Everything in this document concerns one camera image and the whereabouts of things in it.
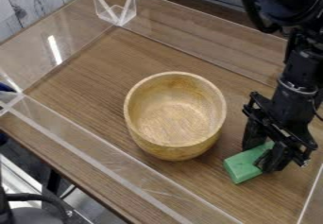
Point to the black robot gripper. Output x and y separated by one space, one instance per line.
280 118

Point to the green rectangular block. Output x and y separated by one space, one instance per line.
240 166

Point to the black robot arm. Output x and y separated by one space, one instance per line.
300 16

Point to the brown wooden bowl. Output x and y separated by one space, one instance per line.
175 112

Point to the blue object at edge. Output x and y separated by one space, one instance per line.
6 88

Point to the clear acrylic corner bracket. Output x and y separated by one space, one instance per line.
116 14

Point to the black metal base plate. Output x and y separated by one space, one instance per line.
32 215

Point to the clear acrylic tray wall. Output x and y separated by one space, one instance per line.
72 65

